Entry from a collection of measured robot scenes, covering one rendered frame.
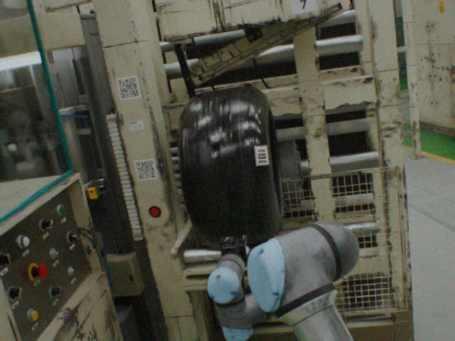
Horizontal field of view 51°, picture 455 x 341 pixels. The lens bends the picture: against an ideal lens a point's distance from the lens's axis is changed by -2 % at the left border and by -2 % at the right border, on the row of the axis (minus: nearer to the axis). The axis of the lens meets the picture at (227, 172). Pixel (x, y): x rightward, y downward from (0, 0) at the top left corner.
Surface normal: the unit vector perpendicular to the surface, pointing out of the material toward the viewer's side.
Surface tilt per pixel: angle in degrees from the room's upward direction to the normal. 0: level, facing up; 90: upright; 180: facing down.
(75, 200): 90
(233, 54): 90
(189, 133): 50
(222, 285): 83
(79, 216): 90
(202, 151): 63
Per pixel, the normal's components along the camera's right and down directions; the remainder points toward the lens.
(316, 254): 0.29, -0.41
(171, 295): -0.14, 0.29
